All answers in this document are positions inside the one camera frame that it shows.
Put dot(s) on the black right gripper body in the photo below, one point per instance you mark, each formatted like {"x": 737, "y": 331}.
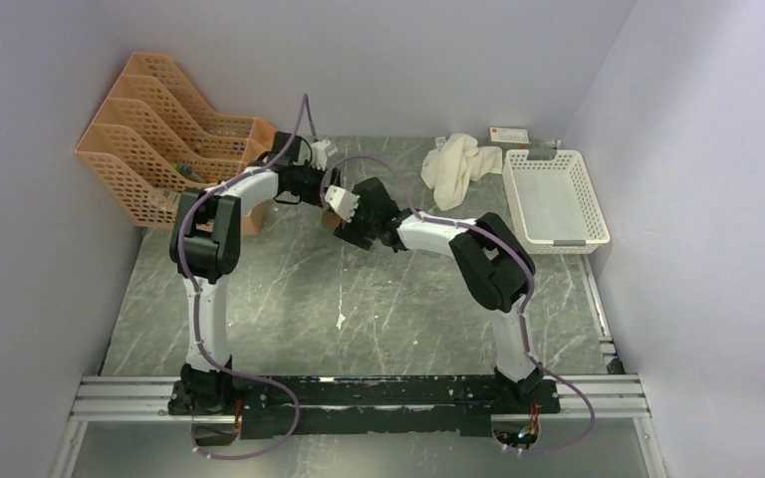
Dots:
{"x": 362, "y": 224}

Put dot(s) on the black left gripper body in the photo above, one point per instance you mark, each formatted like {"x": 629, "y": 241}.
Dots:
{"x": 307, "y": 183}

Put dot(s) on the white terry towel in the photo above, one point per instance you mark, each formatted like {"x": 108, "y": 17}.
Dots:
{"x": 448, "y": 170}

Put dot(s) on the yellow brown bear towel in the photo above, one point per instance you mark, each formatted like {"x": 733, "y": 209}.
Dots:
{"x": 331, "y": 220}

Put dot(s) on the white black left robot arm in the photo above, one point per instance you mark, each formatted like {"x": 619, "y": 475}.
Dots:
{"x": 206, "y": 248}

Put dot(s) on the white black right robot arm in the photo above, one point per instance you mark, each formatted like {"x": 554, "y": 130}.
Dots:
{"x": 496, "y": 269}

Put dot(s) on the orange plastic file organizer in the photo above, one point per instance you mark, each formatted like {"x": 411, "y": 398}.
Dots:
{"x": 155, "y": 135}

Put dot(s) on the white red small box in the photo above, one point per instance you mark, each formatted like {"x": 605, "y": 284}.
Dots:
{"x": 509, "y": 135}

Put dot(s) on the white perforated plastic basket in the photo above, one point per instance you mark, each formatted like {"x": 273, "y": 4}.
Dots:
{"x": 553, "y": 204}

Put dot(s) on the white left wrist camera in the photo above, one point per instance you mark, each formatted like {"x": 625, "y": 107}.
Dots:
{"x": 320, "y": 153}

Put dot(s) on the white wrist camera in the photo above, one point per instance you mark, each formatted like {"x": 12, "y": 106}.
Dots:
{"x": 342, "y": 202}
{"x": 320, "y": 153}

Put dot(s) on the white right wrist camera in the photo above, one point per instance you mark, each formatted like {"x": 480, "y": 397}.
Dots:
{"x": 342, "y": 202}

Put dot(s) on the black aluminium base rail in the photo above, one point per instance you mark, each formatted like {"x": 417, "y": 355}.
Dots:
{"x": 469, "y": 405}

